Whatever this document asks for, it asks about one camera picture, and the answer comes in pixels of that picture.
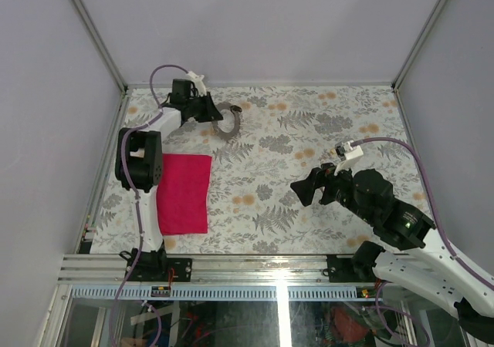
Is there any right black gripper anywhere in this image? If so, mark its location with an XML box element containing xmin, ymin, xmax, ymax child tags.
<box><xmin>289</xmin><ymin>157</ymin><xmax>374</xmax><ymax>223</ymax></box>

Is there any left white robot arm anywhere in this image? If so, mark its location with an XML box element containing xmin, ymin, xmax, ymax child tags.
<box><xmin>115</xmin><ymin>72</ymin><xmax>223</xmax><ymax>252</ymax></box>

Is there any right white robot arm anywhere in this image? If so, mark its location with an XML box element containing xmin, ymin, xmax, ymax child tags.
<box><xmin>290</xmin><ymin>163</ymin><xmax>493</xmax><ymax>344</ymax></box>

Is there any red cloth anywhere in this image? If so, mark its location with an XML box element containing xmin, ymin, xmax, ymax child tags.
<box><xmin>156</xmin><ymin>153</ymin><xmax>212</xmax><ymax>236</ymax></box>

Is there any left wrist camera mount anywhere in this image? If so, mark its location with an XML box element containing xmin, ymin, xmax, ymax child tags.
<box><xmin>186</xmin><ymin>71</ymin><xmax>207</xmax><ymax>96</ymax></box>

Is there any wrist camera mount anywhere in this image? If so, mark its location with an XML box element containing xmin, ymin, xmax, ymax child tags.
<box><xmin>186</xmin><ymin>71</ymin><xmax>207</xmax><ymax>96</ymax></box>
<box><xmin>334</xmin><ymin>140</ymin><xmax>364</xmax><ymax>175</ymax></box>

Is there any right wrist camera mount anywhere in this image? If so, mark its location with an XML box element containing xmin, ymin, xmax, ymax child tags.
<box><xmin>334</xmin><ymin>140</ymin><xmax>364</xmax><ymax>175</ymax></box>

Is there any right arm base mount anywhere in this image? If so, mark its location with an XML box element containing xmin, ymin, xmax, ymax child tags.
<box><xmin>322</xmin><ymin>241</ymin><xmax>384</xmax><ymax>283</ymax></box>

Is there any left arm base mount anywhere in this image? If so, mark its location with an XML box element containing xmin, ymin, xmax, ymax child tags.
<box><xmin>119</xmin><ymin>248</ymin><xmax>193</xmax><ymax>284</ymax></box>

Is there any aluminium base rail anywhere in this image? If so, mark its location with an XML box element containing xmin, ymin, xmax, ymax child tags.
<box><xmin>57</xmin><ymin>254</ymin><xmax>374</xmax><ymax>301</ymax></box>

